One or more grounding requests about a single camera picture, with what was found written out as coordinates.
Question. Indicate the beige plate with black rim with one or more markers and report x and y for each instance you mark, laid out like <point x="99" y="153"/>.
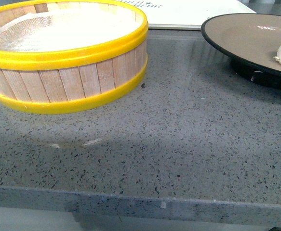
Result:
<point x="251" y="41"/>

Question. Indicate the white bear print tray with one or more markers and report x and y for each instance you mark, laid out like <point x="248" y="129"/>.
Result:
<point x="185" y="14"/>

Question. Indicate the white steamer mesh cloth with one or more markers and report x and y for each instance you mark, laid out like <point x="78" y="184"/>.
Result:
<point x="64" y="30"/>

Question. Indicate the yellow rimmed bamboo steamer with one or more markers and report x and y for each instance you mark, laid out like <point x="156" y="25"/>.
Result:
<point x="60" y="82"/>

